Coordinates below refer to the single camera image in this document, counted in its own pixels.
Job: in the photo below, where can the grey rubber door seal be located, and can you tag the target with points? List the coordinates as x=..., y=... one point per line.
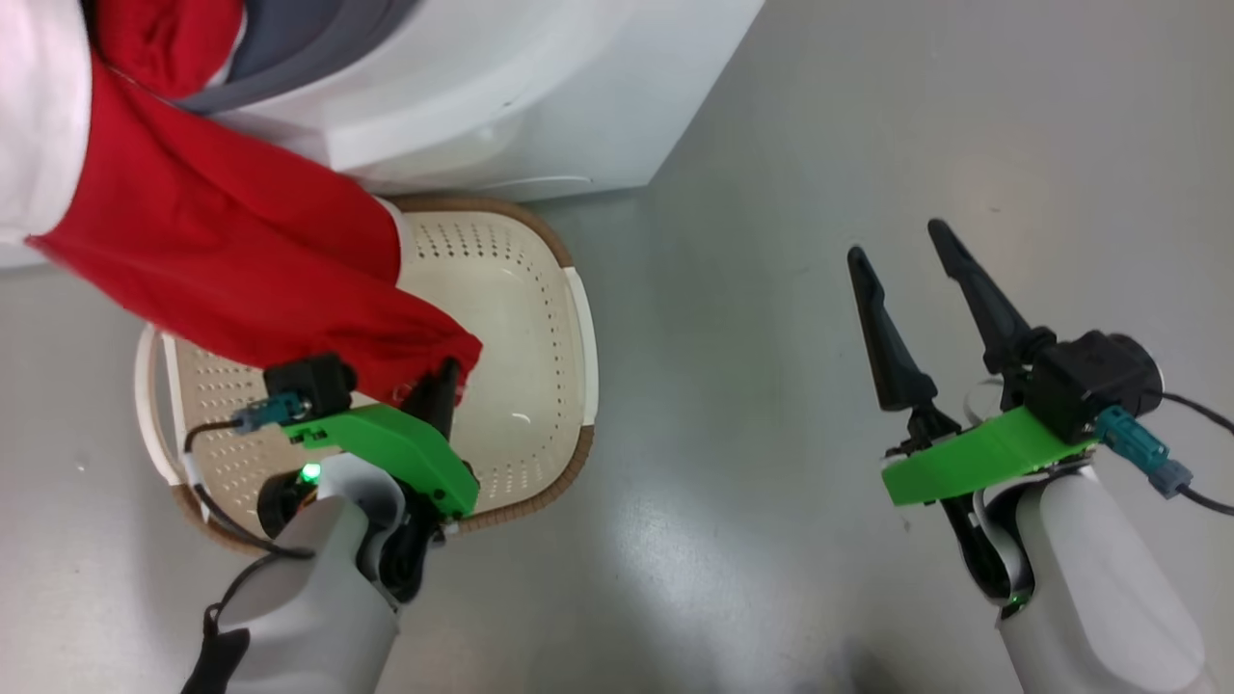
x=308, y=39

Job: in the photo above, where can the red garment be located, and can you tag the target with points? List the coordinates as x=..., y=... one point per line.
x=222, y=251

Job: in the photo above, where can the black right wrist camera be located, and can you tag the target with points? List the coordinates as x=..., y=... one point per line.
x=1089, y=381

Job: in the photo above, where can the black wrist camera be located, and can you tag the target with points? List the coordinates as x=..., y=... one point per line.
x=1089, y=381
x=313, y=381

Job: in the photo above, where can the teal camera connector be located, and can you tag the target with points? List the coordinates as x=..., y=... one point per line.
x=1142, y=451
x=268, y=413

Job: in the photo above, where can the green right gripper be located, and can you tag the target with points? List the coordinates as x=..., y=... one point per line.
x=974, y=458

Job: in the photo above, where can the teal right camera connector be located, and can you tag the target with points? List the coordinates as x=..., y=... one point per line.
x=1142, y=451

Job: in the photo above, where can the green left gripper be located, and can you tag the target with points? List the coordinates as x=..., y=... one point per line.
x=405, y=448

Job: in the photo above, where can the teal left camera connector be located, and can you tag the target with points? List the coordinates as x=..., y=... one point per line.
x=268, y=413

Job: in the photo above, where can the white garment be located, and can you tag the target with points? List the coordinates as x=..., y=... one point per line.
x=39, y=116

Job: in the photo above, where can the cream plastic laundry basket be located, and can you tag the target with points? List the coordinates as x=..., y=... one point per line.
x=511, y=289

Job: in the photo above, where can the white washing machine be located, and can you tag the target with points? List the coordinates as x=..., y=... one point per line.
x=540, y=87

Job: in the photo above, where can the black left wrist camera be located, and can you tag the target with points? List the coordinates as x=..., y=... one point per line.
x=313, y=381

